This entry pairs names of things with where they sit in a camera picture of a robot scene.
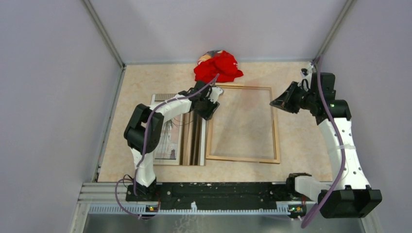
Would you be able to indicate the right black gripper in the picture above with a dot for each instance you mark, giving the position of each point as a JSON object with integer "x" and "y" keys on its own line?
{"x": 284, "y": 101}

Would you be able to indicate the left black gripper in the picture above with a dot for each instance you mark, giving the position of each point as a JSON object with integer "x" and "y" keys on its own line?
{"x": 212, "y": 107}

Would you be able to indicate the clear acrylic sheet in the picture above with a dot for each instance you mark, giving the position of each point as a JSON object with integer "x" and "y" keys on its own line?
{"x": 241, "y": 122}

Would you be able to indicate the printed photo sheet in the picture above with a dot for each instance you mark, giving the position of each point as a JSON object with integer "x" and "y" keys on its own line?
{"x": 182, "y": 142}

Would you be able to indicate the wooden picture frame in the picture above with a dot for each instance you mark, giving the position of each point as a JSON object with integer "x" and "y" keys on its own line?
{"x": 243, "y": 123}

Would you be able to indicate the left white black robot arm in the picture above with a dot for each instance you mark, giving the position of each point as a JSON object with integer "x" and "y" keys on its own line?
{"x": 144, "y": 129}

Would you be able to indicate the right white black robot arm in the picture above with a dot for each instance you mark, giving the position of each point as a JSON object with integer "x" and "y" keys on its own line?
{"x": 350, "y": 195}

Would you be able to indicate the red crumpled cloth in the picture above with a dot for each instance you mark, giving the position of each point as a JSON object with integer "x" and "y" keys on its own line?
{"x": 217, "y": 62}

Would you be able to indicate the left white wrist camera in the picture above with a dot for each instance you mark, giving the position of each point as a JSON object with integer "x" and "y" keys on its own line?
{"x": 216, "y": 92}

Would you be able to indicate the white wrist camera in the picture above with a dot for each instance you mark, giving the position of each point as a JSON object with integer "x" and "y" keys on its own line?
{"x": 306, "y": 74}
{"x": 216, "y": 92}

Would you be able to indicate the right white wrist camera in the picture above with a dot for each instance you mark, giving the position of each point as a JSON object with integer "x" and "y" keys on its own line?
{"x": 306, "y": 74}

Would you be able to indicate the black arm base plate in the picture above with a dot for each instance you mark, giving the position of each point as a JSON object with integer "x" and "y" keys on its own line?
{"x": 218, "y": 196}

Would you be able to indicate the aluminium front rail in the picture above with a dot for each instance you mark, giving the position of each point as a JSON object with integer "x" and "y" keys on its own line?
{"x": 110, "y": 198}

